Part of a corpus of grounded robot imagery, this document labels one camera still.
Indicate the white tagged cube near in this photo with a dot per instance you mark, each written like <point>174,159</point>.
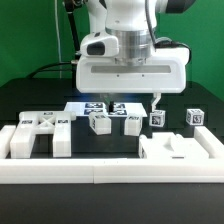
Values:
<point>157,118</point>

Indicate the white U-shaped border fence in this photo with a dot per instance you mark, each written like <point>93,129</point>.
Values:
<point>121,170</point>

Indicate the white marker sheet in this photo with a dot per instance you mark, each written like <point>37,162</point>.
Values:
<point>120,109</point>

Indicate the white tagged cube far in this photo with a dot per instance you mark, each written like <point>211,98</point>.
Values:
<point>195,117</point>

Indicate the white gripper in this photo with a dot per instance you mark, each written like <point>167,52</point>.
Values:
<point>163,72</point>

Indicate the white chair back frame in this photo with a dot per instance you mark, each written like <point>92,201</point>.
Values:
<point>33,123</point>

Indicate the white chair seat block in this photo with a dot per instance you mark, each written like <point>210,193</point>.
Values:
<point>167,145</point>

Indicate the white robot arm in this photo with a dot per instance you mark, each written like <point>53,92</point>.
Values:
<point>122,54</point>

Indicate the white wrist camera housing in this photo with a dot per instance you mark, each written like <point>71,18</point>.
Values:
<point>100,44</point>

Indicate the white tagged cube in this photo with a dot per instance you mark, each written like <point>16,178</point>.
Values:
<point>195,117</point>
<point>157,118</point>

